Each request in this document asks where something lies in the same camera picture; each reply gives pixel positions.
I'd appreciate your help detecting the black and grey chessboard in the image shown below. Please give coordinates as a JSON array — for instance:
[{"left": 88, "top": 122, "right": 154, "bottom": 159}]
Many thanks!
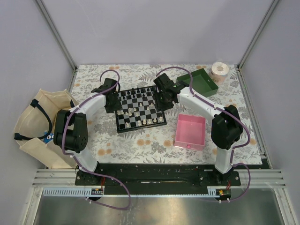
[{"left": 115, "top": 85, "right": 167, "bottom": 134}]

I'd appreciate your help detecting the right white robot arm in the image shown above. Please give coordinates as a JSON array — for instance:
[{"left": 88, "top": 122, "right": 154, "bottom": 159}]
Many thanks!
[{"left": 154, "top": 73, "right": 243, "bottom": 186}]

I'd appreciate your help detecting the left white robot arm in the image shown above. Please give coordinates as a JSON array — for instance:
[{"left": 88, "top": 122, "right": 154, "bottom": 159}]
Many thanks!
[{"left": 53, "top": 78, "right": 121, "bottom": 185}]

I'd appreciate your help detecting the green plastic box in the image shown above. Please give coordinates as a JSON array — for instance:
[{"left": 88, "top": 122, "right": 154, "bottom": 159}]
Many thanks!
[{"left": 191, "top": 68, "right": 218, "bottom": 98}]

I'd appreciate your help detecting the pink plastic box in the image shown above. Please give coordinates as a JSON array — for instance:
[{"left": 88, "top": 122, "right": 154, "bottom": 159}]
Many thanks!
[{"left": 174, "top": 114, "right": 206, "bottom": 151}]

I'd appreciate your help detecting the floral tablecloth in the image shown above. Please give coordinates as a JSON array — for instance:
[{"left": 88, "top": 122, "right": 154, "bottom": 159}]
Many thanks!
[{"left": 71, "top": 64, "right": 262, "bottom": 165}]

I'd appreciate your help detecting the tape roll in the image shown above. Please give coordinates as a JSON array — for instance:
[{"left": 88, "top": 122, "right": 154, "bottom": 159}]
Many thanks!
[{"left": 209, "top": 62, "right": 229, "bottom": 86}]

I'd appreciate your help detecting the beige tote bag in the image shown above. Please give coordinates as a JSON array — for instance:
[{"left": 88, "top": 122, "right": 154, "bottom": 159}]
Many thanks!
[{"left": 14, "top": 90, "right": 78, "bottom": 169}]

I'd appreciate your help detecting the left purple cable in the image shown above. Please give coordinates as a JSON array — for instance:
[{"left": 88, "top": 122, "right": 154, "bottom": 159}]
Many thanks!
[{"left": 61, "top": 69, "right": 131, "bottom": 209}]

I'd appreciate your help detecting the purple cable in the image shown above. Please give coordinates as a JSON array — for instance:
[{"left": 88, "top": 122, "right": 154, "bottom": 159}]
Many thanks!
[
  {"left": 156, "top": 67, "right": 252, "bottom": 203},
  {"left": 61, "top": 69, "right": 131, "bottom": 209}
]

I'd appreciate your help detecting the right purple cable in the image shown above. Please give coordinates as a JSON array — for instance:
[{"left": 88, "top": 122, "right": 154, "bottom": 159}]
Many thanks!
[{"left": 156, "top": 67, "right": 252, "bottom": 203}]

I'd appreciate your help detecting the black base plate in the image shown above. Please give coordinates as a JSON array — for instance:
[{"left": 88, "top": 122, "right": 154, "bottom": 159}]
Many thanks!
[{"left": 75, "top": 163, "right": 241, "bottom": 187}]

